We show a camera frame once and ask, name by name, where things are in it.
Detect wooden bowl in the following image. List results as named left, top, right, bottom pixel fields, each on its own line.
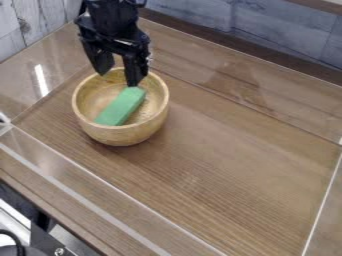
left=70, top=67, right=169, bottom=146

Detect green rectangular block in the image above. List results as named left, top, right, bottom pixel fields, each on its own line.
left=93, top=87, right=145, bottom=126

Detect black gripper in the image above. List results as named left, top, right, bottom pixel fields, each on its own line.
left=74, top=0, right=149, bottom=87

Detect clear acrylic enclosure walls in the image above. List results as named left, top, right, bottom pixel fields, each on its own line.
left=0, top=14, right=342, bottom=256

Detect black bracket with cable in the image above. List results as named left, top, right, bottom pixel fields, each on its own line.
left=0, top=219, right=90, bottom=256

